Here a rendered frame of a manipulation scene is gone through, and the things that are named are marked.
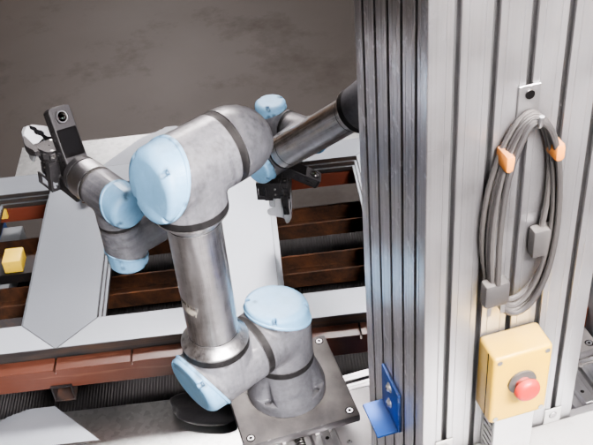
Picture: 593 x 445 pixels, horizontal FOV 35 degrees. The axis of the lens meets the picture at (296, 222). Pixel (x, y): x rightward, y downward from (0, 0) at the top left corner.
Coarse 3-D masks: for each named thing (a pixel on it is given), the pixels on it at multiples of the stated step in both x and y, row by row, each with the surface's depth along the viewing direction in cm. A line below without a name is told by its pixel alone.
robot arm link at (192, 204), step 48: (192, 144) 133; (240, 144) 136; (144, 192) 136; (192, 192) 133; (192, 240) 141; (192, 288) 147; (192, 336) 155; (240, 336) 157; (192, 384) 158; (240, 384) 160
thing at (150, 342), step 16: (320, 160) 273; (336, 160) 273; (352, 160) 274; (32, 192) 271; (48, 192) 272; (0, 208) 270; (272, 224) 253; (320, 320) 222; (336, 320) 222; (352, 320) 223; (160, 336) 221; (176, 336) 221; (32, 352) 220; (48, 352) 221; (64, 352) 221; (80, 352) 222; (96, 352) 222
